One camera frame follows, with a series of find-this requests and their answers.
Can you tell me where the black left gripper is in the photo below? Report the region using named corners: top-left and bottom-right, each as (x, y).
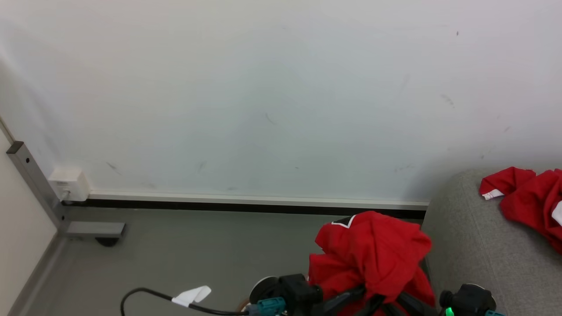
top-left (249, 273), bottom-right (367, 316)

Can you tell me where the red garment with white label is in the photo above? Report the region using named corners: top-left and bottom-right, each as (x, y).
top-left (479, 166), bottom-right (562, 255)

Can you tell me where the grey metal frame foot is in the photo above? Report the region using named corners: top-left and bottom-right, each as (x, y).
top-left (65, 221), bottom-right (127, 240)

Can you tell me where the red garment with white trim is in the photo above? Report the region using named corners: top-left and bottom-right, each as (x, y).
top-left (307, 211), bottom-right (437, 316)

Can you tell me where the grey metal frame post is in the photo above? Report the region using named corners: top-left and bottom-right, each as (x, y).
top-left (6, 140), bottom-right (66, 233)

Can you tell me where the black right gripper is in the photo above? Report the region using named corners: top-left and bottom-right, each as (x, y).
top-left (373, 284), bottom-right (505, 316)

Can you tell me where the white wall power adapter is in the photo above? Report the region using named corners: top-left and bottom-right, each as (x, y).
top-left (47, 167), bottom-right (90, 202)

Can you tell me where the grey fabric sofa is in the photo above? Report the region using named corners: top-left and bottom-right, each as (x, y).
top-left (421, 168), bottom-right (562, 316)

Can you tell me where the white cable tag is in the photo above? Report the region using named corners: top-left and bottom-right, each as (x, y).
top-left (171, 285), bottom-right (212, 307)

